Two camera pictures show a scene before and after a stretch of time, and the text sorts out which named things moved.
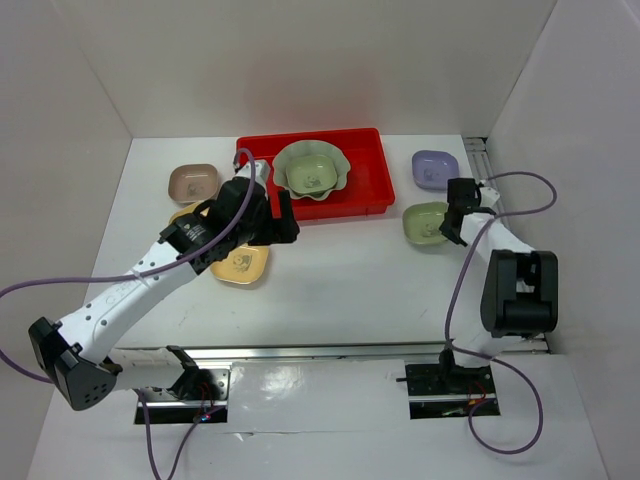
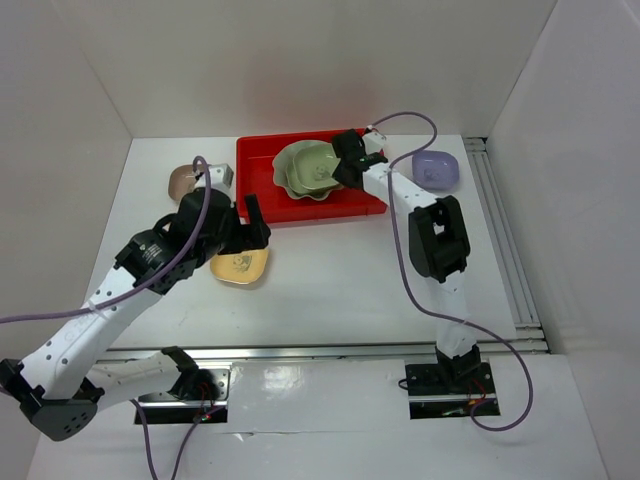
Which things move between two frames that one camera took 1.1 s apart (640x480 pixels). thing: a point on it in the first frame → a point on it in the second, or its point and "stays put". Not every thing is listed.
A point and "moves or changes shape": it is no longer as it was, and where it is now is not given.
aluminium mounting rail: [332, 353] stays put
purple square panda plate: [433, 168] stays put
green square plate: [422, 221] moves or changes shape
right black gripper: [451, 235] → [339, 176]
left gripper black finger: [288, 227] → [256, 235]
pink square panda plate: [193, 183] stays put
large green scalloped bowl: [310, 168] stays put
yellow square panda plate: [244, 265] stays put
